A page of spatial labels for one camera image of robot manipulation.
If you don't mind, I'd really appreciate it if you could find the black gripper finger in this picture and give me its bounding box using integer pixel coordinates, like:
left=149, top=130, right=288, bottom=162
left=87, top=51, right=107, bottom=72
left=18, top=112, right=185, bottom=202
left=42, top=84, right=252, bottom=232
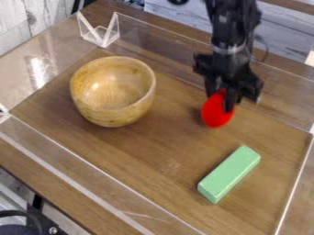
left=205, top=76, right=221, bottom=96
left=224, top=87, right=240, bottom=113

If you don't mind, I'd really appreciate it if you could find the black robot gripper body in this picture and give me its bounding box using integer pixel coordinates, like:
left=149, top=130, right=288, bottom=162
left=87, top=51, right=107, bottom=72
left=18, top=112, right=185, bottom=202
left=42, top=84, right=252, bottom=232
left=193, top=49, right=264, bottom=103

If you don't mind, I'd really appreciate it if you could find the red plush apple toy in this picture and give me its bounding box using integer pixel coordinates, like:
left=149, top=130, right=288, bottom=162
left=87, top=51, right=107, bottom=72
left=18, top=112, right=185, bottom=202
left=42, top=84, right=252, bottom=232
left=202, top=89, right=236, bottom=128

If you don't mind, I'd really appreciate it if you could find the light wooden bowl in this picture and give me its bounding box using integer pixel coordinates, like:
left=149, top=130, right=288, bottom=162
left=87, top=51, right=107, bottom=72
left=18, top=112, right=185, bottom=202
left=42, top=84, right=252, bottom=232
left=70, top=56, right=158, bottom=128

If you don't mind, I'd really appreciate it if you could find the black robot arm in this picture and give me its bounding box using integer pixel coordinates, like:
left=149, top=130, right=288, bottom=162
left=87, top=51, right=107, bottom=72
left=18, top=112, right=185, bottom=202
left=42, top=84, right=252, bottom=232
left=194, top=0, right=264, bottom=112

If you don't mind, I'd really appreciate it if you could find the green rectangular block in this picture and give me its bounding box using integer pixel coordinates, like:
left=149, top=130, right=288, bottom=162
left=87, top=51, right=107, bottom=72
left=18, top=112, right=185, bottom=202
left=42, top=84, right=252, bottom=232
left=198, top=145, right=262, bottom=204

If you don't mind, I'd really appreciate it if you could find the black clamp with bolt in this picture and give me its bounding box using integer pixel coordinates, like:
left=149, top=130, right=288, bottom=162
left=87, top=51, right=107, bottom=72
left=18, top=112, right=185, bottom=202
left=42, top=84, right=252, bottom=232
left=26, top=205, right=69, bottom=235

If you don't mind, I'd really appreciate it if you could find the clear acrylic corner bracket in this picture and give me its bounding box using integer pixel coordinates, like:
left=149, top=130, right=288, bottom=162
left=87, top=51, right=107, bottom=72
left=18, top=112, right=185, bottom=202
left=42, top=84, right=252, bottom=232
left=77, top=12, right=121, bottom=48

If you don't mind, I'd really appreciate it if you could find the black cable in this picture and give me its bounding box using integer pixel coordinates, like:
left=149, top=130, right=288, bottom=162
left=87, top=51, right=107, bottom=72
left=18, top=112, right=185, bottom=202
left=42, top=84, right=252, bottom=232
left=0, top=207, right=39, bottom=235

